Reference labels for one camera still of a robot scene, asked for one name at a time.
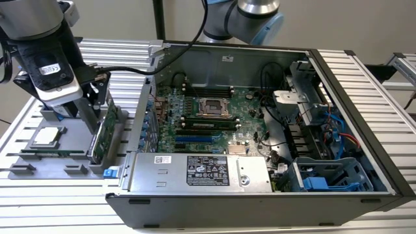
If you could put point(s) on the blue plastic bay insert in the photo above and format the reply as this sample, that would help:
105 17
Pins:
315 182

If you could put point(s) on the long black expansion slot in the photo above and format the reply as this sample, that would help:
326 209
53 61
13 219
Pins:
195 132

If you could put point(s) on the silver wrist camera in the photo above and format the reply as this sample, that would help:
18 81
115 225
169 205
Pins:
59 95

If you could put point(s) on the RAM stick with label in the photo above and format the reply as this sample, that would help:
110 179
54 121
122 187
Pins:
202 125

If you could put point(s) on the black fan shroud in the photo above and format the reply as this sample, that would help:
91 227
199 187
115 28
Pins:
298 139

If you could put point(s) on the silver CPU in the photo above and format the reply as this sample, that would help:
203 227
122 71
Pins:
49 135

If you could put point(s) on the metal rear port block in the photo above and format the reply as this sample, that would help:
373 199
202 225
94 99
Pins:
162 112
162 101

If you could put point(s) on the aluminium frame rail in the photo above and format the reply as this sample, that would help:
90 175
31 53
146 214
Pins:
403 63

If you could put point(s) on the blue plastic latch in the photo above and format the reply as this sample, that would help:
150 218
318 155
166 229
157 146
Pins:
109 173

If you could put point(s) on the black upright post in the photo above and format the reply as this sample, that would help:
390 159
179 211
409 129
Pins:
159 19

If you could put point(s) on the grey parts rack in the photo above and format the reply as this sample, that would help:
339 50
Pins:
75 146

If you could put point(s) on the black table end cap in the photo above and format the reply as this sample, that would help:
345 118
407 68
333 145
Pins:
350 52

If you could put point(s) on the green RAM stick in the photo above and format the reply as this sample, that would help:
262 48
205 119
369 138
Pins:
62 153

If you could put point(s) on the green motherboard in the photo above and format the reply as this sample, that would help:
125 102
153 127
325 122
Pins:
247 114

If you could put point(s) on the short black expansion slot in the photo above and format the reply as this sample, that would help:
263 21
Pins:
181 146

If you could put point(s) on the metal drive cage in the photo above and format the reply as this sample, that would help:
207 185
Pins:
290 97

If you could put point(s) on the open grey PC case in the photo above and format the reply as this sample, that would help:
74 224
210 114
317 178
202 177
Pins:
247 212

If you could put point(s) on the black frame bracket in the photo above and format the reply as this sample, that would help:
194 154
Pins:
379 72

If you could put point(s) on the grey power supply unit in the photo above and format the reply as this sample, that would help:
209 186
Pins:
169 180

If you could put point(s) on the grey disk bay cage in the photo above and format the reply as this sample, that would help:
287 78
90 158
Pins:
325 162

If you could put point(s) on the blue expansion slot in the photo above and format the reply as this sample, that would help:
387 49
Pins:
195 139

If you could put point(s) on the round coin cell battery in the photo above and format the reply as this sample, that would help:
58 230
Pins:
250 95

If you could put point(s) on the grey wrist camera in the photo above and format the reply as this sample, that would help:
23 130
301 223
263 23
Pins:
71 13

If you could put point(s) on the silver chipset heatsink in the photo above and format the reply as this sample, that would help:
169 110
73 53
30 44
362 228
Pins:
238 150

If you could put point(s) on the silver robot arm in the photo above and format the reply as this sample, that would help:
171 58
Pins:
33 19

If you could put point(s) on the green GPU card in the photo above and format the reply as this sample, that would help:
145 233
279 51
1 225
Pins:
106 136

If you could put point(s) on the CPU socket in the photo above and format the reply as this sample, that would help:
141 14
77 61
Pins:
213 106

